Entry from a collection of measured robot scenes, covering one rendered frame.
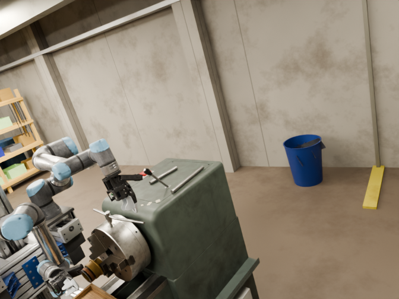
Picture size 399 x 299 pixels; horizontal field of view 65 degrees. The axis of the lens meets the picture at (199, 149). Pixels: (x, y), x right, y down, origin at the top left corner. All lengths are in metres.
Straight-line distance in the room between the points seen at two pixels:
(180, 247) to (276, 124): 2.95
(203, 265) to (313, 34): 2.89
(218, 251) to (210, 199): 0.33
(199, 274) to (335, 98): 2.82
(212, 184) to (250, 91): 2.67
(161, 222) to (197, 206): 0.26
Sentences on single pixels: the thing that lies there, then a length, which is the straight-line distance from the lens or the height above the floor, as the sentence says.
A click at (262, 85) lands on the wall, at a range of 4.23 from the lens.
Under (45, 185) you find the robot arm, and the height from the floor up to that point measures 1.36.
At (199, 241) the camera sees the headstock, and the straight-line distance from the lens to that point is 1.78.
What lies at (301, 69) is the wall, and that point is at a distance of 4.03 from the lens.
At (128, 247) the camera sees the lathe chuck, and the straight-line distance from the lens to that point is 1.56.
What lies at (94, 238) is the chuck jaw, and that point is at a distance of 1.67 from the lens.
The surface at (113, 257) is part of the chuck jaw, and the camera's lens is 1.63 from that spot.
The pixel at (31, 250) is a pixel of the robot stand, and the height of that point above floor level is 1.07.
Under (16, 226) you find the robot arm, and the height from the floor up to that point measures 1.38.
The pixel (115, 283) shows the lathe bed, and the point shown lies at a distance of 1.88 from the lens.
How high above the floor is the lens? 1.94
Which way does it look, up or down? 19 degrees down
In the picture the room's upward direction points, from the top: 16 degrees counter-clockwise
